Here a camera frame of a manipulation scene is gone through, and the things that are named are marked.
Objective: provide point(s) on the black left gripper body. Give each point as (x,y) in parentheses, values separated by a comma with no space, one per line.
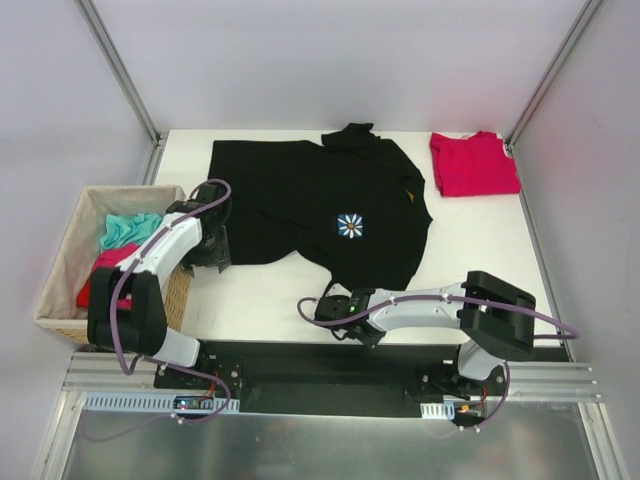
(213,253)

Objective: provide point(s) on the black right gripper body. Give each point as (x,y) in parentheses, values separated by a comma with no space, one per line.
(327,308)

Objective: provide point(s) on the black flower print t-shirt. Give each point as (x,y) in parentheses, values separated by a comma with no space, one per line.
(352,203)

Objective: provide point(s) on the wicker laundry basket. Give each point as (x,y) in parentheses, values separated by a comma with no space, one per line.
(57,308)

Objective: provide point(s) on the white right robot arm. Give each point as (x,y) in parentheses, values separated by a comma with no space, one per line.
(496,317)

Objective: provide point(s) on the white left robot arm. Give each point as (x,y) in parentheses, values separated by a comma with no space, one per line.
(126,311)

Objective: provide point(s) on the teal t-shirt in basket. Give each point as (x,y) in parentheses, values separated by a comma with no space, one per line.
(123,230)

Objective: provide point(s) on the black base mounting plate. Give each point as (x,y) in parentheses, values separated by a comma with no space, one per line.
(339,379)

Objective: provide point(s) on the folded red t-shirt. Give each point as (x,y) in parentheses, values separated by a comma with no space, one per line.
(474,166)

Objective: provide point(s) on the left aluminium frame post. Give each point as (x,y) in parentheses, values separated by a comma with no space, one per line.
(108,48)

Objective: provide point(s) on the aluminium frame post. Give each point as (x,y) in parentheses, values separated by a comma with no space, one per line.
(108,48)
(586,15)

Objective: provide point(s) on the right white cable duct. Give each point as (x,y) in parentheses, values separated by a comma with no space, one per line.
(449,410)

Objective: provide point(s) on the white cable duct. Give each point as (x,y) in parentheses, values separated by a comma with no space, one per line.
(449,410)
(159,403)

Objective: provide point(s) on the aluminium front rail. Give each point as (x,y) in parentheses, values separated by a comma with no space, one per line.
(533,381)

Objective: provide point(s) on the left white cable duct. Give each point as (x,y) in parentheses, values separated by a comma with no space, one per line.
(159,403)

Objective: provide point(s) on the right aluminium frame post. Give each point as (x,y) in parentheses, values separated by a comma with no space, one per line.
(586,15)

